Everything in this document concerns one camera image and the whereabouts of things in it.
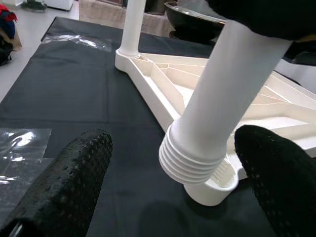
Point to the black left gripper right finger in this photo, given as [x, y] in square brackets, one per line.
[281, 177]

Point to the white appliance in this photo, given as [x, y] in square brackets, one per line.
[60, 3]

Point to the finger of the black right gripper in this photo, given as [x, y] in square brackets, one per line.
[266, 14]
[302, 53]

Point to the white plastic children table top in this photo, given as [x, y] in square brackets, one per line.
[168, 81]

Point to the beige striped cloth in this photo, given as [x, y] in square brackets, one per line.
[103, 12]

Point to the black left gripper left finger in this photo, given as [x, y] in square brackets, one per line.
[61, 187]

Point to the black round bowl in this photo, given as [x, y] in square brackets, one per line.
[190, 22]

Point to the white plastic table leg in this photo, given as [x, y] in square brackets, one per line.
[229, 86]
[133, 24]

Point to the black tablecloth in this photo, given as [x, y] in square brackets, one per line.
[74, 93]

